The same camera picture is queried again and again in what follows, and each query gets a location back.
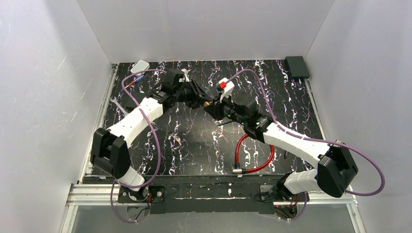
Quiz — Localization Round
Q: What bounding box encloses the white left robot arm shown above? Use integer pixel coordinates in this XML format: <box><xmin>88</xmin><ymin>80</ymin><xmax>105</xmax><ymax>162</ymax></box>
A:
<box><xmin>90</xmin><ymin>68</ymin><xmax>213</xmax><ymax>192</ymax></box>

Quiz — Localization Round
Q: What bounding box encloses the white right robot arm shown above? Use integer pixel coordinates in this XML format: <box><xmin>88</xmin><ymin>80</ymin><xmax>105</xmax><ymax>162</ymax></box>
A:
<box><xmin>203</xmin><ymin>98</ymin><xmax>358</xmax><ymax>198</ymax></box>

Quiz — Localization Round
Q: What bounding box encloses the white small box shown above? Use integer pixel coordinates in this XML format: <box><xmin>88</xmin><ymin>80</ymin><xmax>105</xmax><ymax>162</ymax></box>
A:
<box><xmin>130</xmin><ymin>60</ymin><xmax>150</xmax><ymax>76</ymax></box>

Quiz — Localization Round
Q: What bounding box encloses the red blue small screwdriver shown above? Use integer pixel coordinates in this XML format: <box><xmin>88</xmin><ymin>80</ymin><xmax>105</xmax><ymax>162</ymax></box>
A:
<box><xmin>125</xmin><ymin>74</ymin><xmax>145</xmax><ymax>88</ymax></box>

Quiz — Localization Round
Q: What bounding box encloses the silver open-end wrench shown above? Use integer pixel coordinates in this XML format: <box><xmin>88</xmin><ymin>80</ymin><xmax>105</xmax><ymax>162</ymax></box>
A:
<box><xmin>110</xmin><ymin>97</ymin><xmax>129</xmax><ymax>117</ymax></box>

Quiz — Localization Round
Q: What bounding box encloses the black box in corner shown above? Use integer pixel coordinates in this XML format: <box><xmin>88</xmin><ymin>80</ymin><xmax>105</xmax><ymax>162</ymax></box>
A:
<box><xmin>285</xmin><ymin>56</ymin><xmax>310</xmax><ymax>80</ymax></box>

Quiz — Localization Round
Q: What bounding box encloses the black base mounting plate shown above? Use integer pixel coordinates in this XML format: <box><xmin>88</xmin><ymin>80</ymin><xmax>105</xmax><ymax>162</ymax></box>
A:
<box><xmin>117</xmin><ymin>175</ymin><xmax>309</xmax><ymax>214</ymax></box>

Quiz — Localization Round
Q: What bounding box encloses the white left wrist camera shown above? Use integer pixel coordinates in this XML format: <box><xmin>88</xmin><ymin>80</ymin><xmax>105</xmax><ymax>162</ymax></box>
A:
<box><xmin>179</xmin><ymin>68</ymin><xmax>190</xmax><ymax>83</ymax></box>

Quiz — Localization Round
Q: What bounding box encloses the red cable lock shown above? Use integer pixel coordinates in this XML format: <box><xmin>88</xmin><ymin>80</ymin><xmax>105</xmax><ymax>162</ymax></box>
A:
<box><xmin>232</xmin><ymin>133</ymin><xmax>275</xmax><ymax>175</ymax></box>

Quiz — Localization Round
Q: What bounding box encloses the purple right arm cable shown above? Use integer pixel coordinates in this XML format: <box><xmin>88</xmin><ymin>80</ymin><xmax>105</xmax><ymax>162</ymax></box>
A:
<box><xmin>226</xmin><ymin>69</ymin><xmax>386</xmax><ymax>197</ymax></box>

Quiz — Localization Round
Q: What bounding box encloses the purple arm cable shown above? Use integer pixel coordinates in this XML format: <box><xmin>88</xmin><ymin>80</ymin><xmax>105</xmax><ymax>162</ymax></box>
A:
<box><xmin>110</xmin><ymin>69</ymin><xmax>168</xmax><ymax>224</ymax></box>
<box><xmin>226</xmin><ymin>69</ymin><xmax>386</xmax><ymax>197</ymax></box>

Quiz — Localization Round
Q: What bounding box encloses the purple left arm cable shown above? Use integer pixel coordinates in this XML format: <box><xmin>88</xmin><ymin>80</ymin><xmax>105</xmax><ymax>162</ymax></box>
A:
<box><xmin>110</xmin><ymin>69</ymin><xmax>168</xmax><ymax>224</ymax></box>

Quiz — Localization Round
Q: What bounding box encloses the aluminium frame rail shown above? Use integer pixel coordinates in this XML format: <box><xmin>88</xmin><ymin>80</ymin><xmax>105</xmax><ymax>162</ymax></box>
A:
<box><xmin>59</xmin><ymin>64</ymin><xmax>136</xmax><ymax>233</ymax></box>

